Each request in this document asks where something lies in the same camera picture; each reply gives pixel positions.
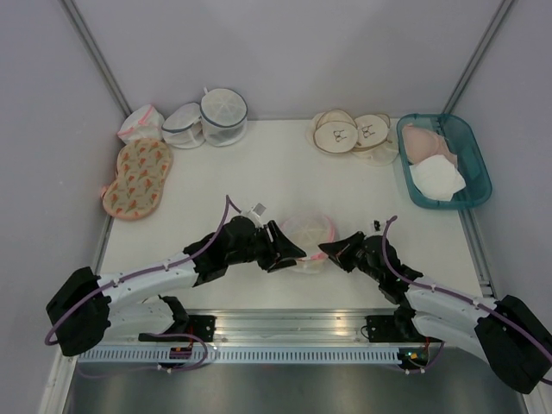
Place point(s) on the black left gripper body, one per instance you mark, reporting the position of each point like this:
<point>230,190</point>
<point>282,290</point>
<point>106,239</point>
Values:
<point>260,248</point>

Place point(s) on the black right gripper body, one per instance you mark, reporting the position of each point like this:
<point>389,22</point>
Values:
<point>359,257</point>

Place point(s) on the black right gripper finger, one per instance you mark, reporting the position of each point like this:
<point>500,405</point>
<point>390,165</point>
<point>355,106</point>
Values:
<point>336,249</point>
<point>346,263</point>

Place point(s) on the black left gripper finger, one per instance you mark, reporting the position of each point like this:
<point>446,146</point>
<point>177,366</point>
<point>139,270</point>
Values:
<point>281,264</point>
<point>286,248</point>

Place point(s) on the white pink-zip mesh laundry bag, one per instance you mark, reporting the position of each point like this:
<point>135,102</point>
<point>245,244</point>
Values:
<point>307,231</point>

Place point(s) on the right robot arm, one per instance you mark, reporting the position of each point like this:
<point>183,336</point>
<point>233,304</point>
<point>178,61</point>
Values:
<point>504,333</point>

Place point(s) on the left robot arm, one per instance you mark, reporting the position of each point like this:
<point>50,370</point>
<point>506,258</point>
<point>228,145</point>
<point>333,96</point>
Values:
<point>81,311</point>

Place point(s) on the white bra in basket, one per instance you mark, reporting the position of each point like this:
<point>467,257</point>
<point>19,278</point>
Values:
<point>437,178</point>

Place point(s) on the beige round laundry bag rear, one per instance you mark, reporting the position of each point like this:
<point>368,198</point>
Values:
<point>377,144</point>

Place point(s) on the beige round laundry bag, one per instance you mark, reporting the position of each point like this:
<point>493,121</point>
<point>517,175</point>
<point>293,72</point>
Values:
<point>377,144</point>
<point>332,132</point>

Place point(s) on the beige round laundry bag front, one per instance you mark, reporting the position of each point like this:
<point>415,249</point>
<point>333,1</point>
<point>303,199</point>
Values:
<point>332,132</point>

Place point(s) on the pink bra in basket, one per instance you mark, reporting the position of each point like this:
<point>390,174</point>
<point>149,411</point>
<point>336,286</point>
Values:
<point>420,144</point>

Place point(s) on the white blue-trim tall laundry bag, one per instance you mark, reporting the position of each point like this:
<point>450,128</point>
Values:
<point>224,116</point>

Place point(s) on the white blue-trim flat laundry bag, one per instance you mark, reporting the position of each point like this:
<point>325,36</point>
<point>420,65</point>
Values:
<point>183,128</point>

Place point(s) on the floral beige bra pouch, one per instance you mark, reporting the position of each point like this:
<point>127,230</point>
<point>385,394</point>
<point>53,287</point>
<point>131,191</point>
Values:
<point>142,167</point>

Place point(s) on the white pink-trim corner laundry bag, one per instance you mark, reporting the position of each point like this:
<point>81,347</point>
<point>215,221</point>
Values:
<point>146,122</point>

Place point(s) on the teal plastic basket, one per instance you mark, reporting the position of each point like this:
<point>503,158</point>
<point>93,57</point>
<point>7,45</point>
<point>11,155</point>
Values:
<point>470,164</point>

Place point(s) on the aluminium mounting rail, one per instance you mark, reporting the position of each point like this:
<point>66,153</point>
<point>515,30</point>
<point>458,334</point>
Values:
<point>233,326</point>

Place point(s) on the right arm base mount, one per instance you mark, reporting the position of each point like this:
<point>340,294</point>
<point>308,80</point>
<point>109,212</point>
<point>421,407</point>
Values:
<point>388,329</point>

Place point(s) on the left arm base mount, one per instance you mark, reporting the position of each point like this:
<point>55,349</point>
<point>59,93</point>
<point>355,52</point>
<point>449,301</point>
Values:
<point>199,327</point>

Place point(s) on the white slotted cable duct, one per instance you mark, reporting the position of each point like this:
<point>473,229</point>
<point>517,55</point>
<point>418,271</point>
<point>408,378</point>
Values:
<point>264,355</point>

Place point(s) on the right aluminium frame post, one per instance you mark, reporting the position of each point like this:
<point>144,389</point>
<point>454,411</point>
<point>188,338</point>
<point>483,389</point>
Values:
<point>499,17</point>

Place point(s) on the aluminium frame post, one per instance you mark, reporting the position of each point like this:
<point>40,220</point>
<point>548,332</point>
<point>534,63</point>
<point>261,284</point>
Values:
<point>87,38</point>
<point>499,17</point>

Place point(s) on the left aluminium frame post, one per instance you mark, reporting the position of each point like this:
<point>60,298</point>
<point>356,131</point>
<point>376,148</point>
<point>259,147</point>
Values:
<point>87,38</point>

